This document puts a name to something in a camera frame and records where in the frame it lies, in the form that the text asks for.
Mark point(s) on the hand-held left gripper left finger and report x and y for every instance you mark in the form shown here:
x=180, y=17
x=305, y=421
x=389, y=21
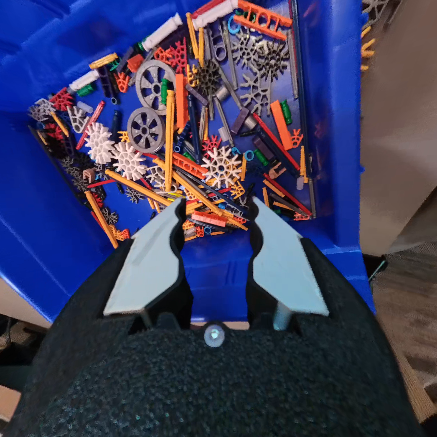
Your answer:
x=146, y=269

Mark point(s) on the yellow fan connector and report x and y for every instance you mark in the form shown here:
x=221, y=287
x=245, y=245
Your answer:
x=367, y=51

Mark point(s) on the pile of toy construction pieces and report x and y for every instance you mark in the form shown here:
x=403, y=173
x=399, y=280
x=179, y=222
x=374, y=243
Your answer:
x=218, y=167

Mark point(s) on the blue plastic bin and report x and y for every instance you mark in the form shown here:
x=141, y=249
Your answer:
x=51, y=222

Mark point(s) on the gray snowflake connector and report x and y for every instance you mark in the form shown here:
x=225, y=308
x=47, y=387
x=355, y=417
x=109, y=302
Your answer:
x=374, y=8

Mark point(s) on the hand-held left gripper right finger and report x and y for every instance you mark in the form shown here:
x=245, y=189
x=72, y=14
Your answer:
x=283, y=269

